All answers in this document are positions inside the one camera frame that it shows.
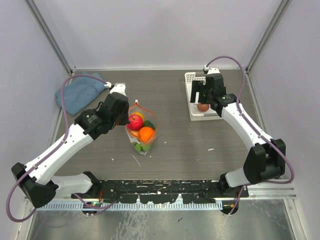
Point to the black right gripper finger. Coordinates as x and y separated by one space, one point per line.
196 86
202 97

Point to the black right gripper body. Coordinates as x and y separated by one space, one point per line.
209 96

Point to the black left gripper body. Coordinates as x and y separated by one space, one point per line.
121 119

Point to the brown toy kiwi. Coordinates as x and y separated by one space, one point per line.
203 107

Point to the yellow toy lemon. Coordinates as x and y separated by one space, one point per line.
140 114

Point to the red toy apple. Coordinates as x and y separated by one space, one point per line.
135 122

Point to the dark green toy avocado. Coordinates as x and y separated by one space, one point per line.
148 124

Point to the clear zip bag orange zipper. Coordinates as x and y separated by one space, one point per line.
149 115

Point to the orange toy fruit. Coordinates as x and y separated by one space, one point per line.
146 134

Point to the green toy fruit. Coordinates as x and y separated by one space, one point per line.
141 148

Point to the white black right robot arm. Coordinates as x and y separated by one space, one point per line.
264 160

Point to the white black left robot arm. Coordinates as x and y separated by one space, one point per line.
37 178

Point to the white perforated plastic basket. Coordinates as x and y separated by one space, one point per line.
194 113

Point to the blue folded cloth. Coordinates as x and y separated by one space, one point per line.
80 93

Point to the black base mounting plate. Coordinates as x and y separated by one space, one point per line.
161 191

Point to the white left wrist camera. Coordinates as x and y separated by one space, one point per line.
116 88

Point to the right aluminium corner post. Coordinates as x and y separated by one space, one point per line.
273 23

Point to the aluminium corner post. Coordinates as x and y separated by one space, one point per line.
48 34
273 23

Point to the blue slotted cable duct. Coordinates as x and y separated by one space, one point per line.
176 206

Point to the left aluminium corner post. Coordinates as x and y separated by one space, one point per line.
48 34

